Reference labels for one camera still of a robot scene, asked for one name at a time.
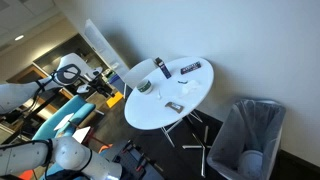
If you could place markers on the crumpled white tissue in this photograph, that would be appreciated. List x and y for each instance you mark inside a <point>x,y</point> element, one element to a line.
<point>190,88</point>

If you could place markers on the small white spoon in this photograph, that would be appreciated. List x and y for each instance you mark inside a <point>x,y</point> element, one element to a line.
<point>159,95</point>

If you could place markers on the white paper sheet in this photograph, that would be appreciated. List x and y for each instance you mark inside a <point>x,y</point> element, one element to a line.
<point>64,121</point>

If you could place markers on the metal table leg frame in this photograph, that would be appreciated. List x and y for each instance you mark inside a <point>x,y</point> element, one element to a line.
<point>202,160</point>

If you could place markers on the round ceiling light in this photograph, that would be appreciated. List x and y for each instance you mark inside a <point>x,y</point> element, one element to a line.
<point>19,37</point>

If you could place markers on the small black clip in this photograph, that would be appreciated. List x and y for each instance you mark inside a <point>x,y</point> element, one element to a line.
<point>182,81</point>

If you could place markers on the white cup with green band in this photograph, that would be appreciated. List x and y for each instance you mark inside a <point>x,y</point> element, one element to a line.
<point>145,87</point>

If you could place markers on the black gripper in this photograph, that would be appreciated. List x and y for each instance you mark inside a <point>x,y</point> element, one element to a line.
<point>96,84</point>

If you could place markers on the dark flat snack package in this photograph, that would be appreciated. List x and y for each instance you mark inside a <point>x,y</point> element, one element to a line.
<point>190,67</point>

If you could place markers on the dark robot mounting stand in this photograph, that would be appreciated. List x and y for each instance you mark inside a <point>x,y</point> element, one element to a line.
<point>140,163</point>

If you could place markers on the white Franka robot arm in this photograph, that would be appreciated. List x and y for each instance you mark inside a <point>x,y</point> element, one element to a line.
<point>70,155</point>

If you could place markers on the white bowl in bin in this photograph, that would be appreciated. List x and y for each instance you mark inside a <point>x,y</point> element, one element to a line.
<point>250,163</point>

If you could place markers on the orange floor object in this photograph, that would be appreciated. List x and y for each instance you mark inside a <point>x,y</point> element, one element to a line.
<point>105,148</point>

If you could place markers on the white square board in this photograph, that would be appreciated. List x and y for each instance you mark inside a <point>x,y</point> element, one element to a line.
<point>81,134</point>

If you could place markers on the grey lined trash bin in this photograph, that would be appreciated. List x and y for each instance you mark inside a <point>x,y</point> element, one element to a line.
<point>233,140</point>

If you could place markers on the teal upholstered chair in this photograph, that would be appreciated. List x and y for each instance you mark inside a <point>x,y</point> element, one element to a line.
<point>78,108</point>

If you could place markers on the brown flat packet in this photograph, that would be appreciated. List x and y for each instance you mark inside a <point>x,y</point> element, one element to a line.
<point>174,107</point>

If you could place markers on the yellow flat floor mat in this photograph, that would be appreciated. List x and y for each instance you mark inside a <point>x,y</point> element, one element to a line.
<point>114,99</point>

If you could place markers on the blue storage bin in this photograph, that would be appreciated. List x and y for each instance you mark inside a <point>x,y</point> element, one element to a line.
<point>116,81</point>

